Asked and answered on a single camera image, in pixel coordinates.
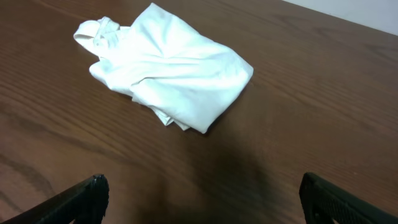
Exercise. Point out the white folded shirt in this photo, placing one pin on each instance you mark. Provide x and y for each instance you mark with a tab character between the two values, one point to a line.
163	63

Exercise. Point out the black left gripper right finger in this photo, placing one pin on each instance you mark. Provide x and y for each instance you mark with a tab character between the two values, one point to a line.
326	203

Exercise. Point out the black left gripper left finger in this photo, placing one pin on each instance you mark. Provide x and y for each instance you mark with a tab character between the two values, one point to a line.
84	203

